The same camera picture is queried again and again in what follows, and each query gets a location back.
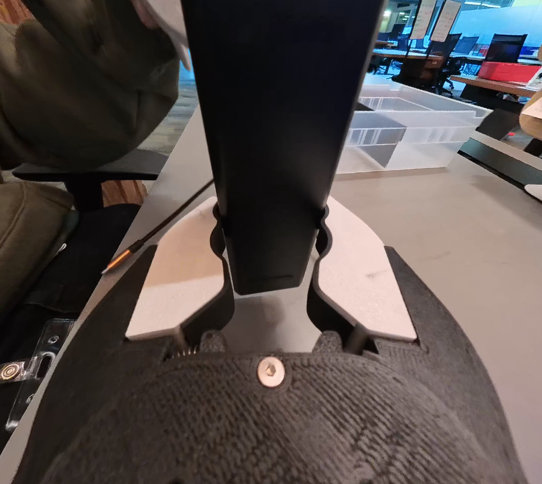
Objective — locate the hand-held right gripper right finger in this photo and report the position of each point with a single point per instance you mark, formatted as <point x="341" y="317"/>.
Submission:
<point x="364" y="280"/>

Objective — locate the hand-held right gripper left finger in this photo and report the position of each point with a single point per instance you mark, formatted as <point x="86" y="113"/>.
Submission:
<point x="178" y="280"/>

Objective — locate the black USB hub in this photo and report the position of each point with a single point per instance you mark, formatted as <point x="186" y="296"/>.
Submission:
<point x="275" y="111"/>

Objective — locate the person's left forearm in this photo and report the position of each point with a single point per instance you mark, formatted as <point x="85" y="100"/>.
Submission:
<point x="84" y="90"/>

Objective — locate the grey desk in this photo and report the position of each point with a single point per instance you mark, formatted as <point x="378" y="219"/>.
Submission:
<point x="444" y="238"/>

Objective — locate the clear plastic bin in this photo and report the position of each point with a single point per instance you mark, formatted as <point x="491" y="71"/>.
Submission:
<point x="423" y="149"/>

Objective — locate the clear badge holder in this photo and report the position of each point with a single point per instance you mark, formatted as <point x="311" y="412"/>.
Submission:
<point x="46" y="348"/>

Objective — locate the white stand base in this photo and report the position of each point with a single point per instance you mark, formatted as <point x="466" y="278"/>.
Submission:
<point x="534" y="191"/>

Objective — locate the wooden office table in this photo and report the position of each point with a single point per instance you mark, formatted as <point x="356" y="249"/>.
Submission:
<point x="487" y="83"/>

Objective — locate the instruction sheet on stand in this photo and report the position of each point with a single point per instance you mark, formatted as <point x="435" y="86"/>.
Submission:
<point x="533" y="115"/>

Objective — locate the small red bin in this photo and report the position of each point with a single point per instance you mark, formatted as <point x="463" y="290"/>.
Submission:
<point x="508" y="72"/>

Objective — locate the white paper sign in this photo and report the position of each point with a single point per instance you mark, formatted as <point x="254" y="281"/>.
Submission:
<point x="423" y="17"/>
<point x="446" y="20"/>

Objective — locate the small black monitor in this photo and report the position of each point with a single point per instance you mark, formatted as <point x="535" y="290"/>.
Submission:
<point x="506" y="47"/>

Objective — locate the black desk rail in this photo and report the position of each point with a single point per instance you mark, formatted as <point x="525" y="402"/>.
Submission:
<point x="499" y="157"/>

